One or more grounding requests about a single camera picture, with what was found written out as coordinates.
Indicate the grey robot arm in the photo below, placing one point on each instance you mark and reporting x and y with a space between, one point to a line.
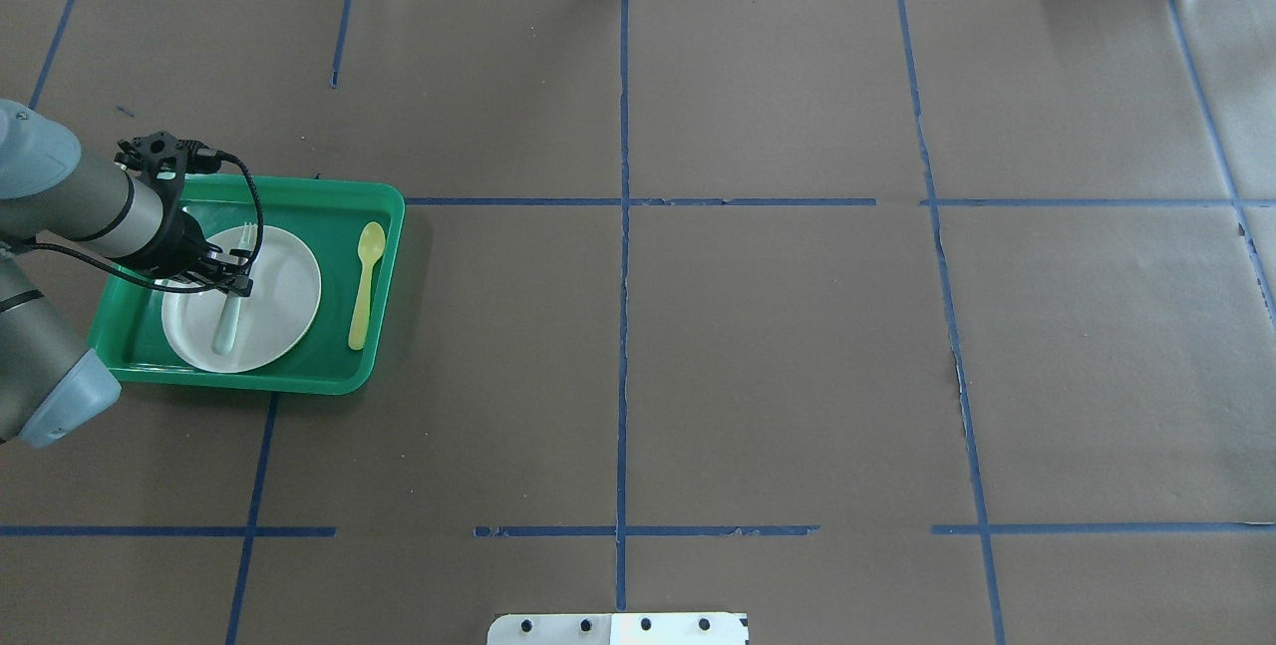
120 215

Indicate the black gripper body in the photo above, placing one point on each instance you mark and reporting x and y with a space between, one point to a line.
180 241

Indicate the pale green plastic fork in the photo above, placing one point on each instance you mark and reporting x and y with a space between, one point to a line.
225 333

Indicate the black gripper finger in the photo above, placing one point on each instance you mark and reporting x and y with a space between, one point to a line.
228 260
237 284

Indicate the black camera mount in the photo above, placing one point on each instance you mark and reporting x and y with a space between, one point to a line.
162 158

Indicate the white round plate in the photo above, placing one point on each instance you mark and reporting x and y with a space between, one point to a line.
285 297

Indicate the green plastic tray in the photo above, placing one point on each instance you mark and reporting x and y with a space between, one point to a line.
328 215

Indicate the yellow plastic spoon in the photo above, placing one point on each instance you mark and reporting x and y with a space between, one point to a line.
370 248

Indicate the white metal bracket plate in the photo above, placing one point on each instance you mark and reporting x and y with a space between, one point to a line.
621 628

